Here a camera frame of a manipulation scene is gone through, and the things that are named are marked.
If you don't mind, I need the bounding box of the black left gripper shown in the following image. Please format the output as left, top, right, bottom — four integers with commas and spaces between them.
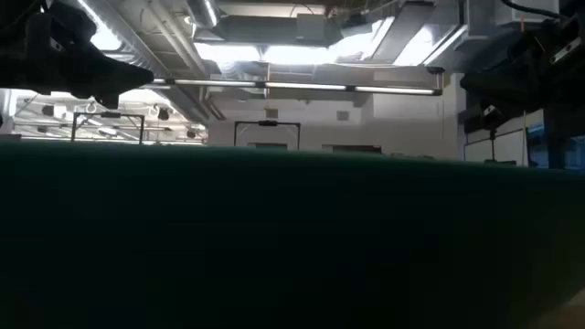
27, 0, 155, 110

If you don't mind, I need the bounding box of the narrow black rig frame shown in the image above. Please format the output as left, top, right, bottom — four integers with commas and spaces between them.
233, 120, 302, 151

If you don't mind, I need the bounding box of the grey ceiling air unit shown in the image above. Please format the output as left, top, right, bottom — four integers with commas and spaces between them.
295, 12, 331, 45

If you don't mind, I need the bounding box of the dark door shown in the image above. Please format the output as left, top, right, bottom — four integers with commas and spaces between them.
249, 142, 289, 152

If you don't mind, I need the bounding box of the dark shelf unit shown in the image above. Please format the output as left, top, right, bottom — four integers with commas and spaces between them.
322, 143, 383, 155

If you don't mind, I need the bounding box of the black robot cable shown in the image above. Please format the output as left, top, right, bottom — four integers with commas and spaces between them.
500, 0, 570, 22

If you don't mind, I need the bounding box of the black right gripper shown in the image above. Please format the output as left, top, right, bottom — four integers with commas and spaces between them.
459, 8, 585, 116

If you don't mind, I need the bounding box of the long ceiling light bar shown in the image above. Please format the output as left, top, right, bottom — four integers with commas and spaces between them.
150, 78, 443, 97

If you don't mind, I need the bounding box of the round silver duct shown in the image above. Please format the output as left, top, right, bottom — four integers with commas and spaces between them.
185, 0, 220, 29

